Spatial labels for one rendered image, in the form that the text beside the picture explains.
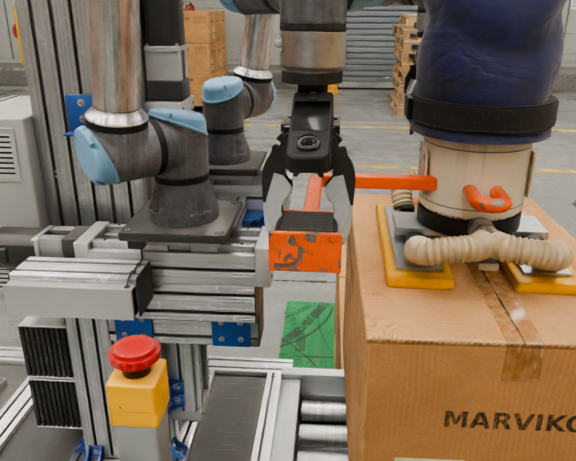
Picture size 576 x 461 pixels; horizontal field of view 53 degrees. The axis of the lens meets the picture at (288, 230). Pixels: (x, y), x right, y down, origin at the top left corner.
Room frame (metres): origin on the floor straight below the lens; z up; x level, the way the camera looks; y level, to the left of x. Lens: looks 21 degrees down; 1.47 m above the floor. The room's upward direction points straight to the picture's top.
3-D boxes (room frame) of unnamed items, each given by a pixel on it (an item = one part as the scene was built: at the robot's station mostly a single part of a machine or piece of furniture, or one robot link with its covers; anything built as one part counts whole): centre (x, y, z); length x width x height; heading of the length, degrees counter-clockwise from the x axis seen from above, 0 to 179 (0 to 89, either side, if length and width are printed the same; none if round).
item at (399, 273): (0.95, -0.22, 1.10); 0.34 x 0.10 x 0.05; 175
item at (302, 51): (0.70, -0.03, 1.42); 0.08 x 0.08 x 0.05
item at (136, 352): (0.68, 0.21, 1.02); 0.07 x 0.07 x 0.04
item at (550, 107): (0.94, -0.31, 1.32); 0.23 x 0.23 x 0.04
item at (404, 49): (8.74, -2.08, 0.65); 1.29 x 1.10 x 1.31; 175
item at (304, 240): (0.67, -0.02, 1.20); 0.09 x 0.08 x 0.05; 85
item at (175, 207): (1.20, 0.23, 1.09); 0.15 x 0.15 x 0.10
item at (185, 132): (1.20, 0.23, 1.20); 0.13 x 0.12 x 0.14; 130
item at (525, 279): (0.94, -0.40, 1.10); 0.34 x 0.10 x 0.05; 175
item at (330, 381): (1.22, -0.33, 0.58); 0.70 x 0.03 x 0.06; 86
